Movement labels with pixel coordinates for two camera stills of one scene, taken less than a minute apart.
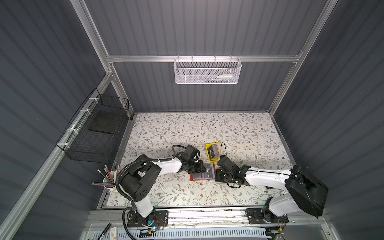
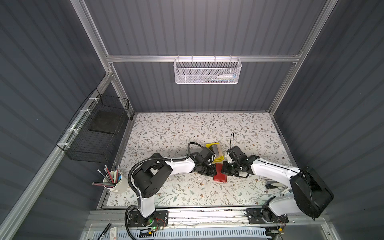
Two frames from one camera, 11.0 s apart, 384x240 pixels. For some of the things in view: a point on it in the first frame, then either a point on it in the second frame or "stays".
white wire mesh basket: x=207 y=70 stays
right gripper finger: x=219 y=178 → x=228 y=174
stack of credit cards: x=214 y=151 stays
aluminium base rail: x=210 y=218 stays
